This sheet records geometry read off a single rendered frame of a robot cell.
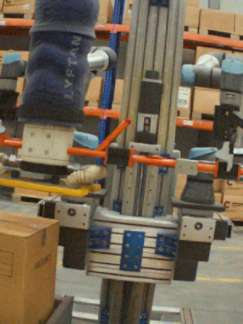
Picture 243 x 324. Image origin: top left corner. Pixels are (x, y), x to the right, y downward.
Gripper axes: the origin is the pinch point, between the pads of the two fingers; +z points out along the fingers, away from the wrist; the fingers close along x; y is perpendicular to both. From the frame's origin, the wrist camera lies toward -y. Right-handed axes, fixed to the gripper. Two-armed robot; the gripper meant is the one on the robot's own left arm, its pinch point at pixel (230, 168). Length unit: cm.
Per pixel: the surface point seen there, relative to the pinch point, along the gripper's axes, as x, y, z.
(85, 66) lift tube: 3, 50, -28
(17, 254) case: 23, 61, 33
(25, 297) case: 21, 58, 48
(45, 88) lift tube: 12, 60, -19
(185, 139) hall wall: -844, 85, -8
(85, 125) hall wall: -820, 261, -12
